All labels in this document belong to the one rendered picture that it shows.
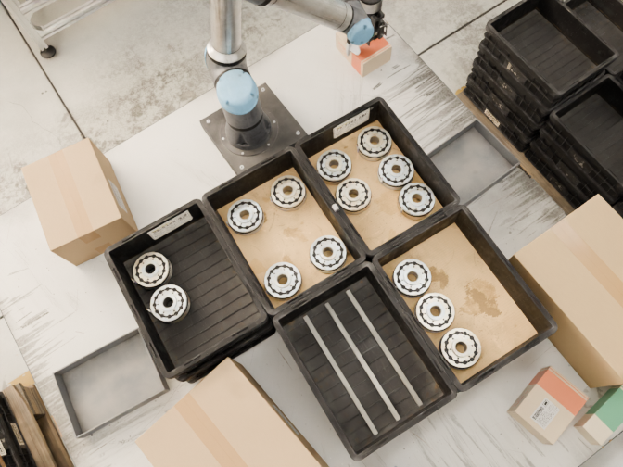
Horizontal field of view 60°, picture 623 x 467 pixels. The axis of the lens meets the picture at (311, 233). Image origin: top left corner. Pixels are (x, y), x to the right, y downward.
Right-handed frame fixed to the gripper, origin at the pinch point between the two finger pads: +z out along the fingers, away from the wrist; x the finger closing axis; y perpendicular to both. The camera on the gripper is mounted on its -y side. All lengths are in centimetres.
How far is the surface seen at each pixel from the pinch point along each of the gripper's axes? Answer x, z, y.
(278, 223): -61, -8, 41
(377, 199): -33, -8, 52
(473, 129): 11.2, 4.6, 45.9
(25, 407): -176, 61, 22
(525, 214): 5, 5, 78
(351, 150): -29.6, -7.9, 34.1
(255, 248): -70, -8, 43
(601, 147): 63, 37, 71
